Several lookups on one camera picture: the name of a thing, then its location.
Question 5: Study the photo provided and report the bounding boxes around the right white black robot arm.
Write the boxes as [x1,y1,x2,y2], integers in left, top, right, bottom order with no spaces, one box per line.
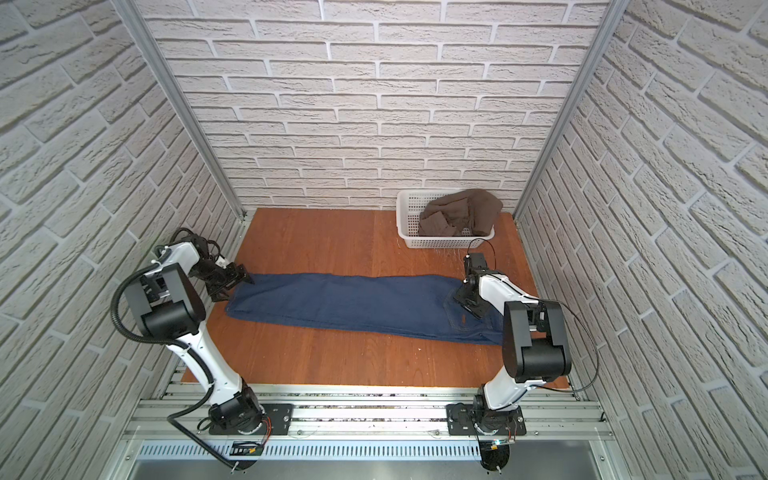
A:
[454,252,572,438]

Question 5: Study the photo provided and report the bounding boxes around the aluminium mounting rail frame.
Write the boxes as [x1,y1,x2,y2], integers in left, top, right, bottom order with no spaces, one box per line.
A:
[107,382,629,479]

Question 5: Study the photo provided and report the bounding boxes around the blue denim jeans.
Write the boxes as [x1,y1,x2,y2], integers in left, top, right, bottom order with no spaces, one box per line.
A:
[226,273,503,345]

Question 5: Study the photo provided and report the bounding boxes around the left aluminium corner post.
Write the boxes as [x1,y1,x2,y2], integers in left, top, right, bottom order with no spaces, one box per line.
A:
[113,0,247,221]

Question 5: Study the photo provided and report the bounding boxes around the right thin black cable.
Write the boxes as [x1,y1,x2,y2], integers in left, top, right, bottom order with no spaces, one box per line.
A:
[465,237,601,475]

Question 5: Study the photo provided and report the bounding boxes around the left black corrugated cable hose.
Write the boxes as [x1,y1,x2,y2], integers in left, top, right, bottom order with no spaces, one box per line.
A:
[109,226,241,472]

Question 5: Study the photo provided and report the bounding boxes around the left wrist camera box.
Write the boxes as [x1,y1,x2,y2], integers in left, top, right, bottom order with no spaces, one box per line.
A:
[181,234,221,261]

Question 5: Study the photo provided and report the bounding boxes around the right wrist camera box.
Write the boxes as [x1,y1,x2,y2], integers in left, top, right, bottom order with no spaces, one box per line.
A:
[464,252,489,278]

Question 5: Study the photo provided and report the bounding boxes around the right aluminium corner post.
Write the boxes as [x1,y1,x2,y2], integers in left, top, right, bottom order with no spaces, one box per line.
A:
[513,0,630,220]

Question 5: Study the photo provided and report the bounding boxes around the white plastic laundry basket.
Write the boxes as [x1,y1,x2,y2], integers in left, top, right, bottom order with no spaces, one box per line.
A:
[395,190,497,250]

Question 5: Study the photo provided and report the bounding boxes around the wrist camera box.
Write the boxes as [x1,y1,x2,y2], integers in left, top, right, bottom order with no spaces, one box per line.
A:
[464,252,489,278]
[181,234,221,261]

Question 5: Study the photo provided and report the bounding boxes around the aluminium corner post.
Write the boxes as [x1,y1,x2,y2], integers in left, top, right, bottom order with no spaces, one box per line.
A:
[513,0,630,220]
[113,0,247,221]

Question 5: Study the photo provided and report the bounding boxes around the brown trousers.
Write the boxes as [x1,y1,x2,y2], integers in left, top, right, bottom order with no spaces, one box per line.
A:
[418,189,503,237]

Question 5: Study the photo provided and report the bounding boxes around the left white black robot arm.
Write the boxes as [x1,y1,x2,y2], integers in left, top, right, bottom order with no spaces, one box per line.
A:
[111,227,273,437]

